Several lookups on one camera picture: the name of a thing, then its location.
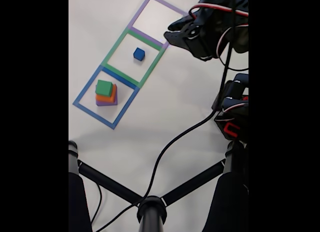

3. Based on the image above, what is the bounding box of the thin black cable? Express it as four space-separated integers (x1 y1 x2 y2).
90 183 103 224

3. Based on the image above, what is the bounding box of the green square frame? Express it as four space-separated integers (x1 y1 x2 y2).
102 27 166 88

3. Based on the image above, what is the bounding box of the large purple cube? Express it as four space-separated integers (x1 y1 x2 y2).
95 85 119 107

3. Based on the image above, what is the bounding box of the red white servo wire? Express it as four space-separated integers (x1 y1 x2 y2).
214 99 249 123
188 3 249 72

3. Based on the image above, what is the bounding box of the small blue cube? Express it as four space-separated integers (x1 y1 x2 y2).
133 47 146 61

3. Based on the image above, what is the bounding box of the black tripod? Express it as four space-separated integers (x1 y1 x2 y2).
68 139 249 232

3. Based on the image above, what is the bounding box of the orange cube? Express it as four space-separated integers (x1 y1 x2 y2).
95 84 118 103

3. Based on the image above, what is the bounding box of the blue square frame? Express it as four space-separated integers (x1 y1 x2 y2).
72 64 140 130

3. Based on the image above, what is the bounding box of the green cube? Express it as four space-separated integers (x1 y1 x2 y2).
95 79 114 97

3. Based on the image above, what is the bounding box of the thick black cable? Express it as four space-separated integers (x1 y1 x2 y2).
94 0 237 232

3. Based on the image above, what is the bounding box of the purple square frame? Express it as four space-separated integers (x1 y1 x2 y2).
128 0 188 48

